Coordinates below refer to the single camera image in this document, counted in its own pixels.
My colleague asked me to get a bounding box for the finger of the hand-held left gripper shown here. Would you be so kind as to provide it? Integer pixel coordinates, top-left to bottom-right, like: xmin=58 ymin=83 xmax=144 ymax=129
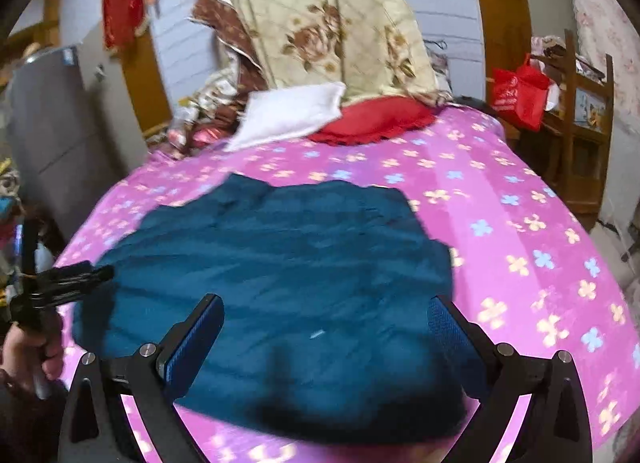
xmin=30 ymin=264 xmax=115 ymax=307

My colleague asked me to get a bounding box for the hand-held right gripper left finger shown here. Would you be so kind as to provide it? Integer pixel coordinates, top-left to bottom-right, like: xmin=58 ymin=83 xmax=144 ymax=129
xmin=57 ymin=293 xmax=226 ymax=463

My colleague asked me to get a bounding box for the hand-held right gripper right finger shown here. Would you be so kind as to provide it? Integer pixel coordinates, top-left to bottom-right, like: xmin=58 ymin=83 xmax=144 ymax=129
xmin=427 ymin=294 xmax=593 ymax=463

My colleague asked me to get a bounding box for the teal jacket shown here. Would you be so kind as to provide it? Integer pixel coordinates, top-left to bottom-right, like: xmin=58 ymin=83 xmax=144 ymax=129
xmin=72 ymin=174 xmax=468 ymax=444

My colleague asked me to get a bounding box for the person's left forearm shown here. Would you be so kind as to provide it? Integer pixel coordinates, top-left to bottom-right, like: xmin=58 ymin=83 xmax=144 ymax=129
xmin=0 ymin=368 xmax=68 ymax=463

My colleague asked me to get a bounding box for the person's left hand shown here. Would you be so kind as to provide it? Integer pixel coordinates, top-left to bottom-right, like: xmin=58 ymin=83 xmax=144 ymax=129
xmin=0 ymin=313 xmax=67 ymax=396

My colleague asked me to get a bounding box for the pink floral bedsheet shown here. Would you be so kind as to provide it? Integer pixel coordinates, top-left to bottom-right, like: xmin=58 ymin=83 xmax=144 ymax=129
xmin=52 ymin=105 xmax=633 ymax=463

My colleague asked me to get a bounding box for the grey cabinet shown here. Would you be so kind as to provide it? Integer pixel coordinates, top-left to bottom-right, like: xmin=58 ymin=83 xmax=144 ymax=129
xmin=7 ymin=45 xmax=131 ymax=244

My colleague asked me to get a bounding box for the brown patterned quilt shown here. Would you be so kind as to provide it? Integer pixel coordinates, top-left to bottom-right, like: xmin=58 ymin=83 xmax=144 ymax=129
xmin=167 ymin=0 xmax=266 ymax=158

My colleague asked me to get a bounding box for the red fringed cushion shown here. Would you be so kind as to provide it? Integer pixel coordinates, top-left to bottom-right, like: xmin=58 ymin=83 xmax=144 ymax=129
xmin=307 ymin=96 xmax=446 ymax=146

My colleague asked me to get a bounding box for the wooden shelf rack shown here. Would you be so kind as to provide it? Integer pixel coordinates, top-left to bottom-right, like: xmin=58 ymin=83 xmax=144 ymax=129
xmin=515 ymin=30 xmax=616 ymax=216

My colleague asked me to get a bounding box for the white pillow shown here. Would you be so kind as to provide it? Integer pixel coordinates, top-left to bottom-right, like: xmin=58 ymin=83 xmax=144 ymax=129
xmin=222 ymin=82 xmax=347 ymax=152

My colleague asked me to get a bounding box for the red shopping bag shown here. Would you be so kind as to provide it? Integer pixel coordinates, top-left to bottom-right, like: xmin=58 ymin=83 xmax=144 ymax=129
xmin=490 ymin=55 xmax=551 ymax=131

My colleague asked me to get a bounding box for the pale floral curtain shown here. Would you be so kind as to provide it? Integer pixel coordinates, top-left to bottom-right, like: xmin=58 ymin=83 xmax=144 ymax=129
xmin=565 ymin=0 xmax=640 ymax=134

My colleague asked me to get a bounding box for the cream floral quilt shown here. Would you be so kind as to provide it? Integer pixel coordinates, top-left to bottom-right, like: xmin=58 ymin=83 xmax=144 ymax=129
xmin=190 ymin=0 xmax=453 ymax=108

